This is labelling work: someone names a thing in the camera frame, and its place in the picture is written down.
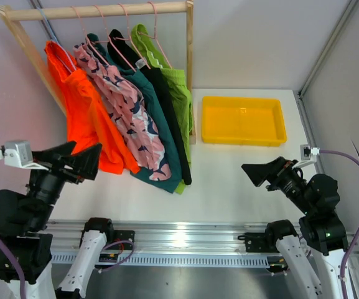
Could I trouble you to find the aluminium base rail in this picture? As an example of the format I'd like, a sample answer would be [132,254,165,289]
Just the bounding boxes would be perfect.
[45,219,359,269]

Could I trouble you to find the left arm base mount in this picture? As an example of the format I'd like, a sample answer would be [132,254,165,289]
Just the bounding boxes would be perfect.
[106,230,136,252]

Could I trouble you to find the yellow plastic tray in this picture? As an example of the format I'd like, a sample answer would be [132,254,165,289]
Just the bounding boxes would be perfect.
[201,96,287,147]

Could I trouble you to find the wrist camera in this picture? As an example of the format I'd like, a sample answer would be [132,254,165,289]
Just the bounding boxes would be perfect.
[295,145,320,168]
[0,140,36,169]

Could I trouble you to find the orange shorts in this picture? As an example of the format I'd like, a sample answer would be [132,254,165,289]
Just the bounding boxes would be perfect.
[44,40,140,174]

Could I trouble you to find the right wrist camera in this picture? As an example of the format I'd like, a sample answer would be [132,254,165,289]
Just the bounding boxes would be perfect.
[295,145,320,168]

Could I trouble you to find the lime green shorts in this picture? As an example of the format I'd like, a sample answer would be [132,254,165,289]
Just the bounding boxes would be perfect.
[130,23,193,195]

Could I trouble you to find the pink hanger of patterned shorts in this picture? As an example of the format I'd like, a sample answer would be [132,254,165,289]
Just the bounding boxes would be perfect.
[71,6,110,65]

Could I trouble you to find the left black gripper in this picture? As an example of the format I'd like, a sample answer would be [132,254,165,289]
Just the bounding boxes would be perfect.
[26,139,101,227]

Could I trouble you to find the wooden clothes rack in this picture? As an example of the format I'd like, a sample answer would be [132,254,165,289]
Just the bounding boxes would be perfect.
[0,0,197,145]

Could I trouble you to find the pink patterned shorts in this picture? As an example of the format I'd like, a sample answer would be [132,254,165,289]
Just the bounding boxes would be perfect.
[73,43,172,181]

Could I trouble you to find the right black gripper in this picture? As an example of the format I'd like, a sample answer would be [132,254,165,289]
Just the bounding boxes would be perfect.
[241,155,314,214]

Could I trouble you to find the dark teal shorts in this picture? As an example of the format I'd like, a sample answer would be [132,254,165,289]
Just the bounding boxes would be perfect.
[88,33,192,194]

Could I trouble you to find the pink hanger of green shorts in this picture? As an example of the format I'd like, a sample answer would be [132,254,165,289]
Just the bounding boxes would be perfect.
[139,1,172,69]

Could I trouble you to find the black shorts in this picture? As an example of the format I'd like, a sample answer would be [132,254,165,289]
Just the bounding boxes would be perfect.
[108,24,193,185]

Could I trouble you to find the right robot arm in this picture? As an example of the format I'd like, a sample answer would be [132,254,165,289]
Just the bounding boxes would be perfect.
[241,156,354,298]

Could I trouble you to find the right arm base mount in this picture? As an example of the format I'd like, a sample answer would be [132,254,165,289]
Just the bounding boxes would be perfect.
[237,232,277,254]

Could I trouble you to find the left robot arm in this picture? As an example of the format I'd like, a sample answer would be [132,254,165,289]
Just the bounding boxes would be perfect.
[0,140,115,298]

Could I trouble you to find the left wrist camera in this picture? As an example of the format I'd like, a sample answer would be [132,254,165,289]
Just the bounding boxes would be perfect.
[0,140,36,169]

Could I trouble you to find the pink hanger of teal shorts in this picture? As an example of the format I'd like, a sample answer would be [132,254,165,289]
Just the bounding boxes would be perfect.
[92,4,136,73]

